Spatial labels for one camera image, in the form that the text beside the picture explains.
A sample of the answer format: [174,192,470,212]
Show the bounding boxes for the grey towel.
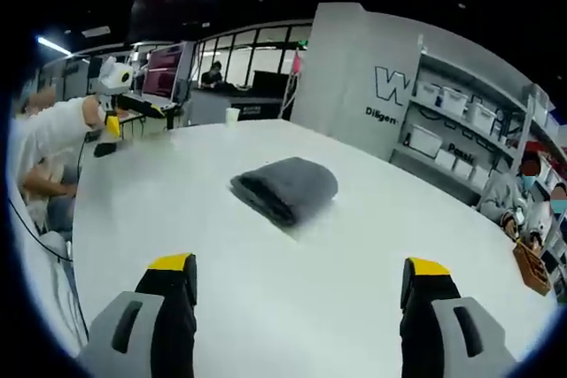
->
[229,156,339,228]

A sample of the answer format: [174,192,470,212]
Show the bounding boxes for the person's left hand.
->
[83,96,108,129]

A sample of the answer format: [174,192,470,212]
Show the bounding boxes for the red screen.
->
[140,46,183,101]

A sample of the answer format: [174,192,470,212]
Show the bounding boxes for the ceiling light bar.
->
[36,35,72,57]

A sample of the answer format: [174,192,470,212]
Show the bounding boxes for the brown wooden box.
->
[512,239,553,297]

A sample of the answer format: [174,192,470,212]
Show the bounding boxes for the black counter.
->
[189,69,294,126]

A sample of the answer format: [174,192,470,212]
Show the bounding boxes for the person's white clothing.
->
[5,174,89,355]

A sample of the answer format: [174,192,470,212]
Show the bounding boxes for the white storage bin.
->
[415,80,445,106]
[441,87,470,117]
[408,124,444,158]
[466,101,498,135]

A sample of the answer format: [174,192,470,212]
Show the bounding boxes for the white partition board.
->
[291,2,423,162]

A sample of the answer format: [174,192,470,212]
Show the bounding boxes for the grey storage shelf unit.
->
[389,35,567,237]

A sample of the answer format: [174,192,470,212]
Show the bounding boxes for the thin black cable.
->
[7,196,74,264]

